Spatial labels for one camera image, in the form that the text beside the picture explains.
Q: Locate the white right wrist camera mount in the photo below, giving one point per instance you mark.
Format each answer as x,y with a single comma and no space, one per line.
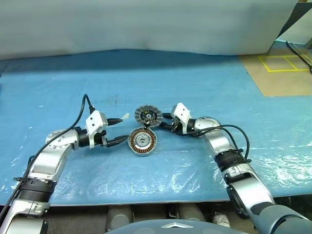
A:
181,111

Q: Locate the round silver motor lid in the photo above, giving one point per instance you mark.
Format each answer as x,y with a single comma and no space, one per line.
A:
139,117

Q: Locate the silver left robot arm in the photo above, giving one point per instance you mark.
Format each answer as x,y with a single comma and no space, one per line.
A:
46,163

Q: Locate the grey rounded shape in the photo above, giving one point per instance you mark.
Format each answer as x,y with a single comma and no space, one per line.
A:
191,212
119,217

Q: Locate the grey robot torso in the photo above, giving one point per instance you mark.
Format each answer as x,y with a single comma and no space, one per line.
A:
175,228

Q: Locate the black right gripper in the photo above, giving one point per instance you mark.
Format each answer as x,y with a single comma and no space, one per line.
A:
176,126

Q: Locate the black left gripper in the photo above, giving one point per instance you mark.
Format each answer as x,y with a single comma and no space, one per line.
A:
101,140

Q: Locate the beige tape scrap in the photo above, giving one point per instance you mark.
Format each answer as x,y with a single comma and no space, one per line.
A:
126,116

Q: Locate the silver motor housing copper windings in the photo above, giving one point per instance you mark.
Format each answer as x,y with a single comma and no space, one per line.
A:
142,153

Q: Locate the white slanted panel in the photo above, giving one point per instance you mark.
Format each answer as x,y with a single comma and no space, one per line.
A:
301,29

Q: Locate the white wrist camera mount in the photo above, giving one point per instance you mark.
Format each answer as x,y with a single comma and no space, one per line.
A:
93,120
181,111

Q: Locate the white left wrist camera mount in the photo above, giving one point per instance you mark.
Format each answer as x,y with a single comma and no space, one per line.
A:
93,120

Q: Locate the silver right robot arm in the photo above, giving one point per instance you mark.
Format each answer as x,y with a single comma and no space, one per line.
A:
219,143

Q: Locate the white backdrop sheet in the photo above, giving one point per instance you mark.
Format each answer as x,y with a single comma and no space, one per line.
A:
146,24

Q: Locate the small white rounded object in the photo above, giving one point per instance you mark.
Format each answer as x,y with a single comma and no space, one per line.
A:
221,220

